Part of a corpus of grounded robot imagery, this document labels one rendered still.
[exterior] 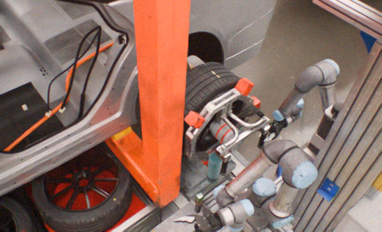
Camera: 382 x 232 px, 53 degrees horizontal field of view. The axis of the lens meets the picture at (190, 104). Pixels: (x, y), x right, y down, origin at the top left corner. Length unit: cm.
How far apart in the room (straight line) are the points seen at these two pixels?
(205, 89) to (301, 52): 250
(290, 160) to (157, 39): 76
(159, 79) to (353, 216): 106
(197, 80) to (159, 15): 99
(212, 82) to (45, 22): 143
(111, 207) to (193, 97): 90
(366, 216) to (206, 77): 116
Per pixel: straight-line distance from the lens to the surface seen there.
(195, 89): 232
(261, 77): 420
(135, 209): 286
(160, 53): 154
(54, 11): 326
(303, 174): 170
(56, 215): 266
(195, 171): 305
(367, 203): 201
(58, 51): 289
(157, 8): 141
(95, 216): 261
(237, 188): 187
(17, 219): 273
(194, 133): 232
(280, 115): 252
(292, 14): 524
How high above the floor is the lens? 281
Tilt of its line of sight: 48 degrees down
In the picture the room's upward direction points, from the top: 4 degrees clockwise
